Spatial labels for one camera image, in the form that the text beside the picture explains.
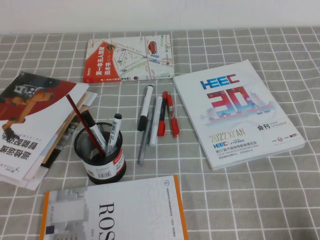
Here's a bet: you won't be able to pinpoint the white marker black cap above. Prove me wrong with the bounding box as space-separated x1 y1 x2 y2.
106 113 123 157
81 110 108 156
137 84 155 132

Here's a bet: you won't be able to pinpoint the white pen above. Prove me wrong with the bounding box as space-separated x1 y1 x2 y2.
149 96 164 148

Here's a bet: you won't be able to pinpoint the black and red pen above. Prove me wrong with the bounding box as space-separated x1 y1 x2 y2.
157 91 168 137

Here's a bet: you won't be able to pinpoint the red gel pen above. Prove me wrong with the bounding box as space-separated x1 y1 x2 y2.
166 94 180 139

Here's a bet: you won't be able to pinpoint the grey translucent pen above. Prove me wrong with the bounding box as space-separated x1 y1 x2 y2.
137 112 154 165

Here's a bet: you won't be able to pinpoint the black mesh pen holder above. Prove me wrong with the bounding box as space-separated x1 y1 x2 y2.
73 121 127 185

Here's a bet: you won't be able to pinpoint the orange map cover book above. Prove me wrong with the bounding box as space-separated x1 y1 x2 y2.
82 34 175 84

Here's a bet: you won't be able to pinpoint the red black pencil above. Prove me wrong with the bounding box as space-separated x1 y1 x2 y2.
65 94 106 160

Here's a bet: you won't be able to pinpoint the white HEEC show catalogue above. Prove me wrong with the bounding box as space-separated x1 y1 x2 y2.
172 59 307 172

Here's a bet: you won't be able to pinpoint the booklet with brown photo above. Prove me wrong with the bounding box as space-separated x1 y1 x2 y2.
41 90 98 168

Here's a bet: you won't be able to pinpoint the white ROS book orange edge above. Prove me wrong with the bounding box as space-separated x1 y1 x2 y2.
39 174 189 240

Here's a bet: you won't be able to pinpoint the grey checked tablecloth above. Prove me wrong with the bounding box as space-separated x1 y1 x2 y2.
0 27 320 240

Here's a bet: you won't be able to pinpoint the red white robot brochure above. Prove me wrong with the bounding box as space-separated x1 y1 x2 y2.
0 71 90 181

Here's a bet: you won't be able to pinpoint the white paper stack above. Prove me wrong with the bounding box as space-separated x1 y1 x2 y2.
0 159 50 191

